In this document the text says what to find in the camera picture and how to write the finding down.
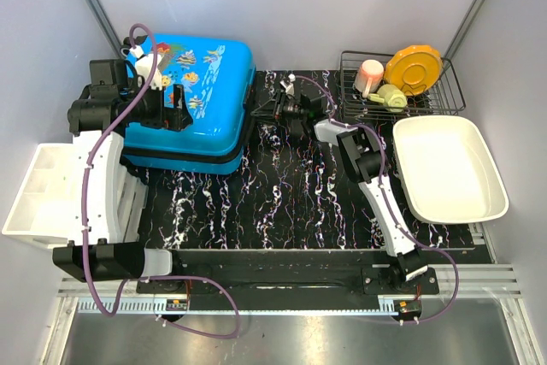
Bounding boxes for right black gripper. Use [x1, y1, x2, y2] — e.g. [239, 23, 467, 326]
[250, 91, 306, 127]

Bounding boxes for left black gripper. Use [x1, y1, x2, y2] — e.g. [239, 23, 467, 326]
[121, 77, 192, 131]

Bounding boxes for blue cartoon fish suitcase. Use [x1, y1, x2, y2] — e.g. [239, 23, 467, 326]
[122, 33, 256, 175]

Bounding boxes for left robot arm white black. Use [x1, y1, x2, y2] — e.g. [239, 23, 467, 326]
[52, 53, 192, 293]

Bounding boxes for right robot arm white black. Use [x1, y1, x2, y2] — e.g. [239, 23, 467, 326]
[251, 91, 428, 294]

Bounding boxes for pink plastic cup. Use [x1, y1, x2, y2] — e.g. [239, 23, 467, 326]
[353, 59, 384, 98]

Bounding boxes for light green cup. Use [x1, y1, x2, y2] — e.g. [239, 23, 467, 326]
[368, 84, 408, 113]

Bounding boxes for white drawer organizer box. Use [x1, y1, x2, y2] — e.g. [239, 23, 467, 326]
[2, 139, 147, 249]

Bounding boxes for orange round plate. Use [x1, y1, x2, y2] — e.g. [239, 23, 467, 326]
[384, 45, 443, 97]

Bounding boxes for white rectangular plastic basin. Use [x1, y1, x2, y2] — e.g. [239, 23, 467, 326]
[392, 115, 509, 225]

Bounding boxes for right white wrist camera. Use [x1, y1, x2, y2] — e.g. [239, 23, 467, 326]
[280, 74, 296, 96]

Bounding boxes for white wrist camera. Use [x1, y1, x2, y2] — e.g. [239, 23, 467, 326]
[129, 45, 163, 90]
[280, 74, 296, 96]

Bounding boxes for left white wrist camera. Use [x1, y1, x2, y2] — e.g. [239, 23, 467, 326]
[129, 45, 163, 90]

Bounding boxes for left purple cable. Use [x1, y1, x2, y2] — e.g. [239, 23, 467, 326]
[80, 23, 241, 339]

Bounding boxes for purple cable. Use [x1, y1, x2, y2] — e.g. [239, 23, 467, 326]
[294, 75, 460, 326]
[80, 23, 241, 339]

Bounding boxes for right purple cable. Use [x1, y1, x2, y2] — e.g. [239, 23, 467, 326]
[294, 75, 460, 326]

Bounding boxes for black wire dish rack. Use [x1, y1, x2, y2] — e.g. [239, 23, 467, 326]
[338, 50, 466, 121]

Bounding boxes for aluminium rail frame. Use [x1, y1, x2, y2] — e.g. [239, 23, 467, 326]
[57, 223, 523, 315]

